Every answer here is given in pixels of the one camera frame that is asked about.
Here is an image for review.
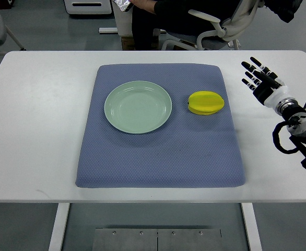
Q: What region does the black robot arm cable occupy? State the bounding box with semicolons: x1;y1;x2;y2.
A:
272;121;300;154

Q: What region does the white cabinet base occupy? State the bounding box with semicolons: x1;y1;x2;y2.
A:
64;0;112;15

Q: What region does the white table leg frame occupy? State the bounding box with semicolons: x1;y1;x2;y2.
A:
48;203;263;250

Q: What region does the metal floor plate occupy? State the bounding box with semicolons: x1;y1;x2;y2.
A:
92;228;223;250

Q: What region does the seated person in black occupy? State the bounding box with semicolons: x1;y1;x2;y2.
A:
131;0;239;41

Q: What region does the blue textured mat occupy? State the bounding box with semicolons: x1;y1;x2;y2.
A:
75;63;246;189

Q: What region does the cardboard box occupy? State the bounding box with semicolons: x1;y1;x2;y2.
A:
121;36;159;51

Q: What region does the white grey office chair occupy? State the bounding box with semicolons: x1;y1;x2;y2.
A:
160;0;267;51

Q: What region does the yellow starfruit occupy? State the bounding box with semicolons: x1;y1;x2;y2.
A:
187;90;225;115

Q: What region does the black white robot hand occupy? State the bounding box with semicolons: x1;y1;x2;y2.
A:
241;57;290;109

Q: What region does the light green plate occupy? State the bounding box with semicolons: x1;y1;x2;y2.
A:
104;81;172;134

